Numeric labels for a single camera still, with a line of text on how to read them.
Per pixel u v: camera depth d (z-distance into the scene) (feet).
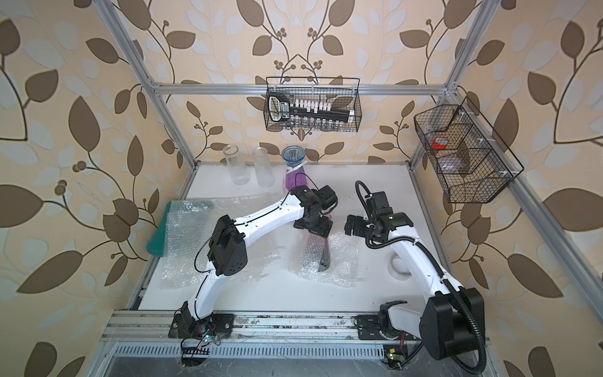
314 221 2.42
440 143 2.64
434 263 1.49
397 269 2.78
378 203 2.12
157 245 2.91
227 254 1.72
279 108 2.78
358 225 2.43
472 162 2.56
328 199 2.33
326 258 2.71
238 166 3.51
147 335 2.42
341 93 2.99
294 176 3.33
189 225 2.94
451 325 1.31
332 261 2.80
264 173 3.45
